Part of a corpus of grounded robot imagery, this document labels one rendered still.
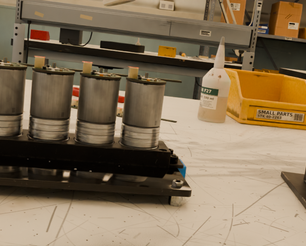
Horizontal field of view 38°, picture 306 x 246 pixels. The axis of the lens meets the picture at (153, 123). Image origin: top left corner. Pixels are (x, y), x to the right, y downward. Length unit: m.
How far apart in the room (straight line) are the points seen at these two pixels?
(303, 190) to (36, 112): 0.17
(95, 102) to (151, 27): 2.28
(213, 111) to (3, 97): 0.31
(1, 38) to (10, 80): 4.63
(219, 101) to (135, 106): 0.27
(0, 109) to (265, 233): 0.16
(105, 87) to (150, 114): 0.03
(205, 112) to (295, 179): 0.22
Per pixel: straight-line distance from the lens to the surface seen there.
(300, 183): 0.32
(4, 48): 4.89
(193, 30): 2.55
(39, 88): 0.27
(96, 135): 0.27
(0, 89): 0.27
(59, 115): 0.27
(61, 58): 2.65
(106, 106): 0.26
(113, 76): 0.27
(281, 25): 4.43
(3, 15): 4.89
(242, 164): 0.35
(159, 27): 2.54
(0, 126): 0.27
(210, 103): 0.52
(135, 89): 0.27
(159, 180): 0.25
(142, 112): 0.27
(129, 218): 0.22
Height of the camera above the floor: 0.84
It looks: 11 degrees down
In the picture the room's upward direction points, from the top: 7 degrees clockwise
